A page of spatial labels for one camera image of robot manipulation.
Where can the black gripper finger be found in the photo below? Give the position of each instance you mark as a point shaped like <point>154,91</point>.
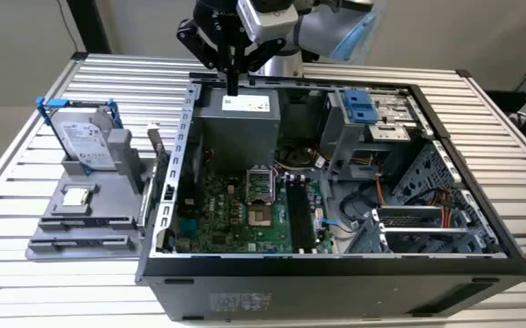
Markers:
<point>199,51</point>
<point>258,56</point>

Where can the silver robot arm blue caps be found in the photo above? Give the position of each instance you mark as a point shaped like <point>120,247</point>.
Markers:
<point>316,30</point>

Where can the grey power supply unit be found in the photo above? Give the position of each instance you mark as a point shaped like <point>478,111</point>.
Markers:
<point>239,136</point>

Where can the blue drive latch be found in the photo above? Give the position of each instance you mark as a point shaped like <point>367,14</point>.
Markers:
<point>360,106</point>

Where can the round black speaker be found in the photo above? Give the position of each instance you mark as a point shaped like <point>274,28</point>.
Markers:
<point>299,156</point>

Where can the metal drive bay cage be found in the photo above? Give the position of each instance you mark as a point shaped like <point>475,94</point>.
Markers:
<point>339,143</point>

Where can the hard disk in blue carrier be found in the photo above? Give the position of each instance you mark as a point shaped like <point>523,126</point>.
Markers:
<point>81,140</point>

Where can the grey parts rack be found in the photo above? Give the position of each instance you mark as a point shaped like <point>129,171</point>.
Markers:
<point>107,191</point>

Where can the CPU socket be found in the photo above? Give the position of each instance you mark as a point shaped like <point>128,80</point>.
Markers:
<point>262,215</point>

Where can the green motherboard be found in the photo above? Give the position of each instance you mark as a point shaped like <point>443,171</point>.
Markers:
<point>216,225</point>

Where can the silver CPU chip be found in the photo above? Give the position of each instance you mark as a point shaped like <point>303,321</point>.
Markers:
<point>75,197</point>

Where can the blue expansion slot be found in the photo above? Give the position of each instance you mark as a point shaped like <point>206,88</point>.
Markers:
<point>190,229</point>

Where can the black stand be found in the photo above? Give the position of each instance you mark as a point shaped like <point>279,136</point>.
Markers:
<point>509,99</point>

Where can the grey disk bay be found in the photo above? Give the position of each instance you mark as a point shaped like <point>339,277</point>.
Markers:
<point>426,230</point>

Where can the open black PC case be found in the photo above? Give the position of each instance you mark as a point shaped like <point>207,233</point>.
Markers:
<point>335,294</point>

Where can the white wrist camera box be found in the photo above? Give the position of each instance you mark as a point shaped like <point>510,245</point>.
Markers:
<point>268,17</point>

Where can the black upright post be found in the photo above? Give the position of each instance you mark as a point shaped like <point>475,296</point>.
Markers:
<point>89,27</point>

